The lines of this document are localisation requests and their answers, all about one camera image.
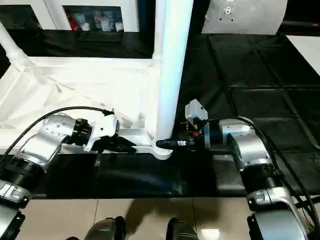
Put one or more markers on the white glass door cabinet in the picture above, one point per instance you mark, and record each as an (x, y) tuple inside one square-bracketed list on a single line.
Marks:
[(55, 12)]

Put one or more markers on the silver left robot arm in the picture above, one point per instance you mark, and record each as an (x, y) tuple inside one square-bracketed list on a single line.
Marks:
[(37, 145)]

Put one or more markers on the grey left robot foot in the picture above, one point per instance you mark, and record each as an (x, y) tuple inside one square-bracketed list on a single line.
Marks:
[(105, 228)]

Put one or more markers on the flat white board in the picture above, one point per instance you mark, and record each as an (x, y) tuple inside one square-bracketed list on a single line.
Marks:
[(307, 52)]

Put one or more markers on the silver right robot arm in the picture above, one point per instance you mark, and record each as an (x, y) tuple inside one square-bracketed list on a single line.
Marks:
[(250, 150)]

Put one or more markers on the black box with gold label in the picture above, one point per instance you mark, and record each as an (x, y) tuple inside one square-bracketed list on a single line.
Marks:
[(197, 15)]

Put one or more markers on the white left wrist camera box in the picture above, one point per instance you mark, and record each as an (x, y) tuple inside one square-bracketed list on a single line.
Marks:
[(105, 127)]

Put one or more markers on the white plastic table leg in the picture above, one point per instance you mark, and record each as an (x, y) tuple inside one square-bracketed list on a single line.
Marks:
[(172, 75), (12, 50), (157, 37)]

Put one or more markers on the black work mat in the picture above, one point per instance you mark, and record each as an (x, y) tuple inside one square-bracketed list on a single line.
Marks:
[(250, 87)]

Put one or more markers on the white plastic table top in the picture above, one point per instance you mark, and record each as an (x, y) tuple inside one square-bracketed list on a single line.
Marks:
[(75, 80)]

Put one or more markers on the black monitor with red logo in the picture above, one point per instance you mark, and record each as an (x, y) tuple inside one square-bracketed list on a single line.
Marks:
[(300, 24)]

